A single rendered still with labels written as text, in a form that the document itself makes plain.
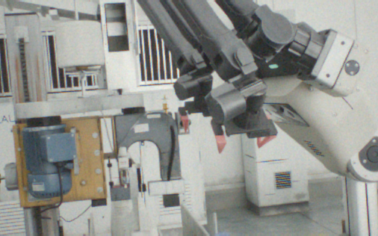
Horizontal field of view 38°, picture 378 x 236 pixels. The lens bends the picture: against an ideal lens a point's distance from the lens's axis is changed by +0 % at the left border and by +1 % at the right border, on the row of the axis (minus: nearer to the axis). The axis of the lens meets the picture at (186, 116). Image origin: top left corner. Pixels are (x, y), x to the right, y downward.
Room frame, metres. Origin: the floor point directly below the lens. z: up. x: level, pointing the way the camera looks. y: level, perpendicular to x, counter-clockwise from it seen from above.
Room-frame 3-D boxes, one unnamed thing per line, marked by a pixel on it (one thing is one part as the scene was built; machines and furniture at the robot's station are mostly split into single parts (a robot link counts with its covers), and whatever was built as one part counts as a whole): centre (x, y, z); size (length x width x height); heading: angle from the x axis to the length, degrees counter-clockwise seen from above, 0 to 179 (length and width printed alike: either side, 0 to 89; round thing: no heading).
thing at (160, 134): (2.26, 0.18, 1.21); 0.30 x 0.25 x 0.30; 9
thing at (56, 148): (1.85, 0.44, 1.25); 0.10 x 0.08 x 0.12; 124
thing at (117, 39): (4.56, 0.52, 1.82); 0.51 x 0.27 x 0.71; 9
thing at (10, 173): (2.12, 0.69, 1.14); 0.11 x 0.06 x 0.11; 9
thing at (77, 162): (2.01, 0.43, 1.23); 0.28 x 0.07 x 0.16; 9
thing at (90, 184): (2.17, 0.51, 1.18); 0.34 x 0.25 x 0.31; 99
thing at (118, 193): (2.12, 0.28, 1.04); 0.08 x 0.06 x 0.05; 99
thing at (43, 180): (1.93, 0.50, 1.21); 0.15 x 0.15 x 0.25
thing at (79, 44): (1.96, 0.36, 1.61); 0.17 x 0.17 x 0.17
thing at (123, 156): (2.06, 0.25, 1.14); 0.05 x 0.04 x 0.16; 99
